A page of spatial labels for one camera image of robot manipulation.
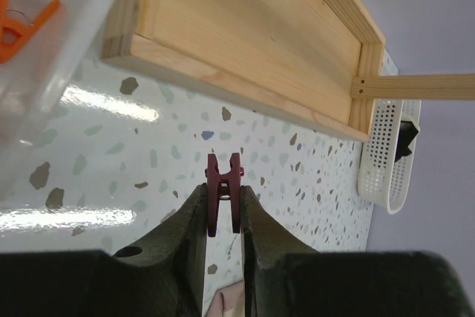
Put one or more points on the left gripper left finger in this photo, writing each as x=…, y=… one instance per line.
x=160, y=274

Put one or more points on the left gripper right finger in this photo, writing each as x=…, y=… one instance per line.
x=285, y=277

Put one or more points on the pink beige underwear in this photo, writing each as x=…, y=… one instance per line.
x=228, y=301

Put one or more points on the purple clothespin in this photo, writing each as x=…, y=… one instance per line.
x=223, y=187

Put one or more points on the orange clothespin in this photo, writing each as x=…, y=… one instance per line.
x=15, y=34

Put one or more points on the black underwear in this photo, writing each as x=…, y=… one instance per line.
x=408, y=131

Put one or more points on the white plastic basket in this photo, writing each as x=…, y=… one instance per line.
x=382, y=179

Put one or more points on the small white tray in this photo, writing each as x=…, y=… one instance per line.
x=33, y=81

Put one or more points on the wooden clothes rack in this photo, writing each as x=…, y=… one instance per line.
x=315, y=63

